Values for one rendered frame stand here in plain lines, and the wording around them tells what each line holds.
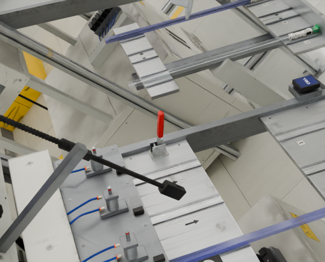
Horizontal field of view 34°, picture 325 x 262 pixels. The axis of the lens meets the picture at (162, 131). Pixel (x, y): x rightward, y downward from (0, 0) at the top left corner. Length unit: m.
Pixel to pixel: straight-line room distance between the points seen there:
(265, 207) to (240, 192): 0.90
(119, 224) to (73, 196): 0.11
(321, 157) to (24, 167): 0.60
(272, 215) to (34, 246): 0.70
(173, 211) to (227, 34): 1.87
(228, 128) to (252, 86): 0.35
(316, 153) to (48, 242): 0.57
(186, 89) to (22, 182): 1.19
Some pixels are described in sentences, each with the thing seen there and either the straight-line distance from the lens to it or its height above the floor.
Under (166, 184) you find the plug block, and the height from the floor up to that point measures 1.17.
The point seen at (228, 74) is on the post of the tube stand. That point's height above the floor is 0.78.
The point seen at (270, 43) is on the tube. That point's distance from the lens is 1.36.
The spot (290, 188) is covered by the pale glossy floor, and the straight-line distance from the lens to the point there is 2.19.
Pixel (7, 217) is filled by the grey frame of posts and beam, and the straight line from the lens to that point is 0.95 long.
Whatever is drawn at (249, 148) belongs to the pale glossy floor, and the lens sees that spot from 2.38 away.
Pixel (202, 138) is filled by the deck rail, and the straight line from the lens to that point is 1.19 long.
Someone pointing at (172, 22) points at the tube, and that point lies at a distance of 1.48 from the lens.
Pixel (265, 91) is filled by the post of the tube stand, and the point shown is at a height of 0.63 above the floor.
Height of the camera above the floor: 1.74
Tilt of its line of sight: 38 degrees down
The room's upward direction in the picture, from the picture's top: 63 degrees counter-clockwise
